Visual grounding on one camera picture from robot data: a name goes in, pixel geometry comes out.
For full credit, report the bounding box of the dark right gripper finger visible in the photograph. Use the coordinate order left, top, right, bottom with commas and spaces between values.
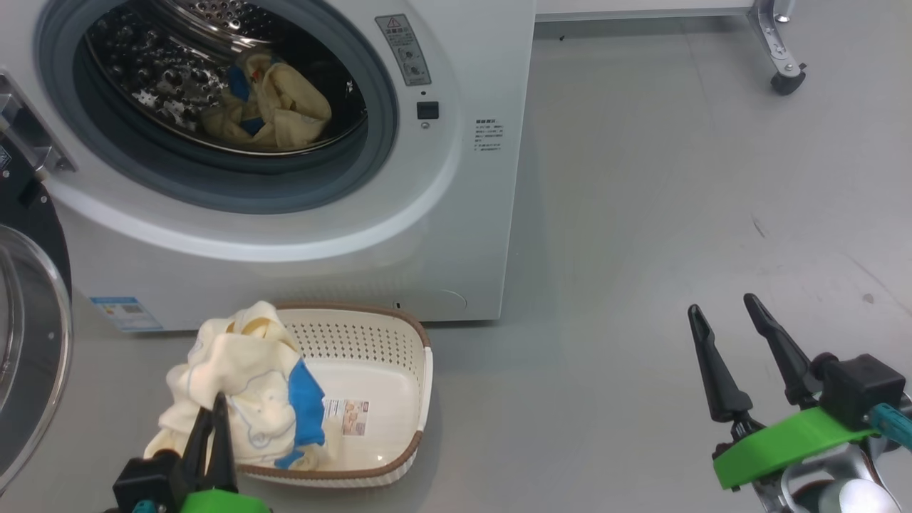
688, 304, 755, 423
744, 293, 820, 408

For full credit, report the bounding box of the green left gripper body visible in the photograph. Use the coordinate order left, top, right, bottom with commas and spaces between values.
178, 488, 271, 513

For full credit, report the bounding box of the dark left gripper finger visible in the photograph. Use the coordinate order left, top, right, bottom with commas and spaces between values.
180, 406, 214, 492
207, 392, 239, 492

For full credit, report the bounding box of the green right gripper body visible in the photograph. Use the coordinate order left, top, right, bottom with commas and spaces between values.
712, 406, 882, 491

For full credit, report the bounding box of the cream garment with blue trim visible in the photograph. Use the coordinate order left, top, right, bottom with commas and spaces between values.
145, 301, 327, 471
199, 48, 333, 152

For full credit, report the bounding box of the grey washing machine door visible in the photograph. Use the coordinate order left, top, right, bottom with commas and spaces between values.
0, 139, 73, 492

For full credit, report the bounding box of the white front-load washing machine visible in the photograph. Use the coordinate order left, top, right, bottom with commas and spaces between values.
0, 0, 537, 333

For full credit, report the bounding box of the basket product sticker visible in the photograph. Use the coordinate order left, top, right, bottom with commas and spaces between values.
323, 399, 370, 437

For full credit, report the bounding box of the blue energy label sticker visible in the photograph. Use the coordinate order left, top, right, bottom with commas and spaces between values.
90, 297, 163, 333

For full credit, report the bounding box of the cream perforated laundry basket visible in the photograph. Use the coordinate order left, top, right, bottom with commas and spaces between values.
235, 303, 434, 489

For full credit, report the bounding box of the small black text label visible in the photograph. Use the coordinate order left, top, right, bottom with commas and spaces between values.
474, 119, 507, 154

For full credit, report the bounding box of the white partition board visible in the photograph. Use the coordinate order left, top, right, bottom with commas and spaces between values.
536, 0, 756, 21

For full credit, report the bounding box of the grey warning label sticker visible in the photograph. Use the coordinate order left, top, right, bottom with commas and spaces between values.
375, 14, 432, 87

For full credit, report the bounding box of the teal camera cable connector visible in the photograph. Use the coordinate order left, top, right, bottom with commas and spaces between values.
868, 403, 912, 451

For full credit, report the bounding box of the grey caster leg frame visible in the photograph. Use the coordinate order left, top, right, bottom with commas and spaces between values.
748, 0, 808, 96

